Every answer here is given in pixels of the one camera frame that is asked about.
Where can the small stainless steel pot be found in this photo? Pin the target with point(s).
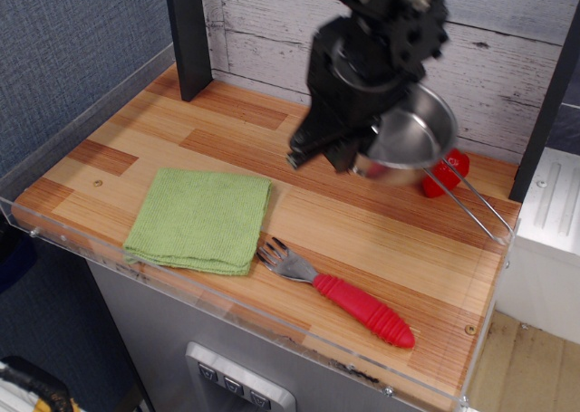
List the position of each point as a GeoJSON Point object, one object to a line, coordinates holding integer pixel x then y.
{"type": "Point", "coordinates": [409, 140]}

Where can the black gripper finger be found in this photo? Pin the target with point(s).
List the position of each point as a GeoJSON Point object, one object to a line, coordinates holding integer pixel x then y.
{"type": "Point", "coordinates": [341, 154]}

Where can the dark grey left post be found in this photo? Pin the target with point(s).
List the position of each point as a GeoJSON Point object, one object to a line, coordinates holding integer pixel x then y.
{"type": "Point", "coordinates": [190, 43]}

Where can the folded green cloth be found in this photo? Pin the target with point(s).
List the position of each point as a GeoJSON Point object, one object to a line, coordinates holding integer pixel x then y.
{"type": "Point", "coordinates": [200, 220]}

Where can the red plastic strawberry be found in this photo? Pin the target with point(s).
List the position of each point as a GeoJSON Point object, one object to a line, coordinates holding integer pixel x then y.
{"type": "Point", "coordinates": [458, 160]}

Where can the silver toy dispenser panel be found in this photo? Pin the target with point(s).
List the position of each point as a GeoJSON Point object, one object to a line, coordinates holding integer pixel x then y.
{"type": "Point", "coordinates": [237, 380]}

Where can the dark grey right post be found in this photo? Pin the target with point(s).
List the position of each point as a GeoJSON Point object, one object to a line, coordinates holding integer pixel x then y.
{"type": "Point", "coordinates": [548, 111]}

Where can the clear acrylic guard rail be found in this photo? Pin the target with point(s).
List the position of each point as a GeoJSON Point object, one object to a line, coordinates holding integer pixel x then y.
{"type": "Point", "coordinates": [423, 257]}

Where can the white ribbed side unit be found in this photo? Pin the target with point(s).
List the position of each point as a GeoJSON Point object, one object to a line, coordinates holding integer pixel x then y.
{"type": "Point", "coordinates": [540, 285]}

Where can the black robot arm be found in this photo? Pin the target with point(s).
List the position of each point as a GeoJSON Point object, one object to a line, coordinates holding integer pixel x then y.
{"type": "Point", "coordinates": [385, 16]}

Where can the yellow and black object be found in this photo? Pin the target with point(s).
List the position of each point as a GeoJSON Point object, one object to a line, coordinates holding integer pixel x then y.
{"type": "Point", "coordinates": [23, 391]}

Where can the grey toy kitchen cabinet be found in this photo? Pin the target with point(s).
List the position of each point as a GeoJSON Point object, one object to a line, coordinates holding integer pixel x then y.
{"type": "Point", "coordinates": [156, 327]}

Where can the dark grey post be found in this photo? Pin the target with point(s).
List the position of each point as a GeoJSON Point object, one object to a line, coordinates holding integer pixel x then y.
{"type": "Point", "coordinates": [190, 43]}
{"type": "Point", "coordinates": [548, 111]}

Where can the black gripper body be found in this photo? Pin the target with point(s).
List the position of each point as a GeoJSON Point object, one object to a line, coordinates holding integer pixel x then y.
{"type": "Point", "coordinates": [354, 76]}

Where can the red handled metal fork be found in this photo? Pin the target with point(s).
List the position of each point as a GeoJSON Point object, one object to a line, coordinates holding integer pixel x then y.
{"type": "Point", "coordinates": [375, 316]}

